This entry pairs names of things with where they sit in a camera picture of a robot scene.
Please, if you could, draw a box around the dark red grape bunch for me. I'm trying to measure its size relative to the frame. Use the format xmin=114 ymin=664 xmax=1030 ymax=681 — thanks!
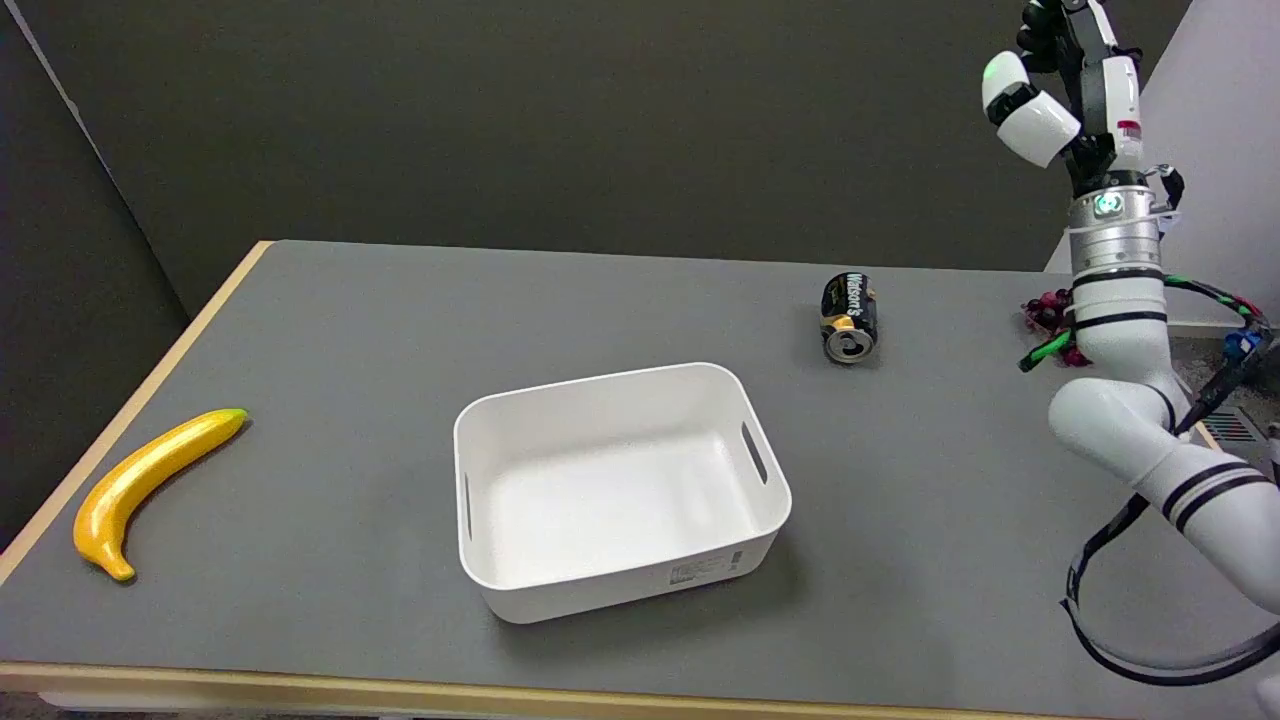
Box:
xmin=1022 ymin=290 xmax=1091 ymax=369

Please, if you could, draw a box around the floor vent grille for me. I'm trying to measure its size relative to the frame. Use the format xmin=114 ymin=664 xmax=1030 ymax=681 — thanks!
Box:
xmin=1200 ymin=408 xmax=1267 ymax=447

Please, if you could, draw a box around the yellow toy banana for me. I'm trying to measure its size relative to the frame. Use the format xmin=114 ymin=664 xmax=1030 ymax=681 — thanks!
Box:
xmin=73 ymin=408 xmax=249 ymax=583

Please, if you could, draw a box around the white plastic storage bin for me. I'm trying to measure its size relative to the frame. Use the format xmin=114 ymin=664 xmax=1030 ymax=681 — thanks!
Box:
xmin=453 ymin=362 xmax=793 ymax=625

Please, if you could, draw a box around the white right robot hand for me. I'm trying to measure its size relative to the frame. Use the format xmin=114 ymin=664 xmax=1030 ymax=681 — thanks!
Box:
xmin=982 ymin=0 xmax=1146 ymax=197

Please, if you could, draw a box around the black Watsons drink can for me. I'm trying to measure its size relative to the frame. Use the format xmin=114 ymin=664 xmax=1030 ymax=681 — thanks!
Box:
xmin=821 ymin=272 xmax=880 ymax=365

